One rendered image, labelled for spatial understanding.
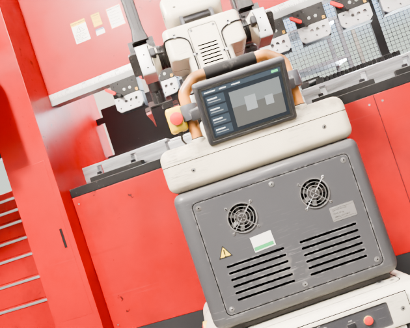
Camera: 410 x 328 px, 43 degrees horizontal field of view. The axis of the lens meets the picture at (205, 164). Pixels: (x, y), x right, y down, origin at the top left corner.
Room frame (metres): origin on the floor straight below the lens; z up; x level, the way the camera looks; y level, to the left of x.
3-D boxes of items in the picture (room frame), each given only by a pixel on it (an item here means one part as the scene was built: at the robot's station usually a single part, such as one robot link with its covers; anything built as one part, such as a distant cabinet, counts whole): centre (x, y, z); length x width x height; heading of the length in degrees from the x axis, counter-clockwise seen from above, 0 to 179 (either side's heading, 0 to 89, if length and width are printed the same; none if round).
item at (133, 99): (2.75, 0.26, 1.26); 0.15 x 0.09 x 0.17; 78
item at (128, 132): (3.21, -0.03, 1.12); 1.13 x 0.02 x 0.44; 78
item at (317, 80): (2.71, -0.66, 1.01); 0.26 x 0.12 x 0.05; 168
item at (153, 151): (2.78, 0.39, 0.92); 0.50 x 0.06 x 0.10; 78
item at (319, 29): (2.54, -0.71, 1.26); 0.15 x 0.09 x 0.17; 78
